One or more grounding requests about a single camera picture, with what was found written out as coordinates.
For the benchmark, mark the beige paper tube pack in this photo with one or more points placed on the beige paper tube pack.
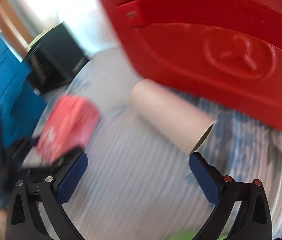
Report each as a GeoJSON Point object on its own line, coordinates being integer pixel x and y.
{"type": "Point", "coordinates": [181, 122]}

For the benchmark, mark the wooden headboard frame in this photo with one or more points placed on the wooden headboard frame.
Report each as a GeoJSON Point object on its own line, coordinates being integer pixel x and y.
{"type": "Point", "coordinates": [14, 29]}

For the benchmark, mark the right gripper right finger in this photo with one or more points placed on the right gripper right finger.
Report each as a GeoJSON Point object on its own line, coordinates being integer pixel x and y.
{"type": "Point", "coordinates": [253, 220]}

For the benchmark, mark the black box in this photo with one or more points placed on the black box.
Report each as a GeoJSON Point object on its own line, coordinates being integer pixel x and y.
{"type": "Point", "coordinates": [55, 59]}

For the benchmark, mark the blue plastic crate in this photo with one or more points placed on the blue plastic crate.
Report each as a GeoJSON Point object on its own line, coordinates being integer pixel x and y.
{"type": "Point", "coordinates": [21, 108]}

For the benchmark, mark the pink tissue pack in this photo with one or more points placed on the pink tissue pack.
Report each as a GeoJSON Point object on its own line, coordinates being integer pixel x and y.
{"type": "Point", "coordinates": [71, 123]}

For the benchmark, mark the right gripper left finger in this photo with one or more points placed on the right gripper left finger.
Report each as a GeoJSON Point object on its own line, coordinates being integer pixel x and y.
{"type": "Point", "coordinates": [52, 186]}

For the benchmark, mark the red hard carry case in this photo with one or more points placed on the red hard carry case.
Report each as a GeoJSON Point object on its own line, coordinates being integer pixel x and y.
{"type": "Point", "coordinates": [228, 51]}

